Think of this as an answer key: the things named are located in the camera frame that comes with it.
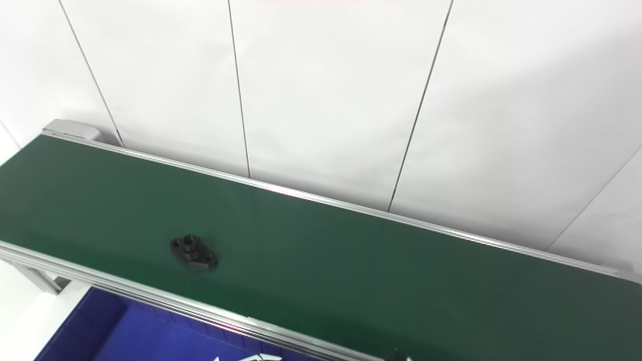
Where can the green conveyor belt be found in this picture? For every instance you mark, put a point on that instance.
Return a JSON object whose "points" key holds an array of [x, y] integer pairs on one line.
{"points": [[351, 260]]}

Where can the blue plastic bin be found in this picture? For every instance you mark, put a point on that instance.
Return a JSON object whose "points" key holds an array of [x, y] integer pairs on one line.
{"points": [[130, 336]]}

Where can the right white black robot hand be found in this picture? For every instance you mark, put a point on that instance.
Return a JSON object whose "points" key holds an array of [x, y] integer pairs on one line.
{"points": [[397, 356]]}

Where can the black flanged metal part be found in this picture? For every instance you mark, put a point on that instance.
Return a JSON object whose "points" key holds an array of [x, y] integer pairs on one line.
{"points": [[193, 250]]}

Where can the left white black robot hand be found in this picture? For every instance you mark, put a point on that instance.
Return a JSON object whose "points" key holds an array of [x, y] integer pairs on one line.
{"points": [[251, 358]]}

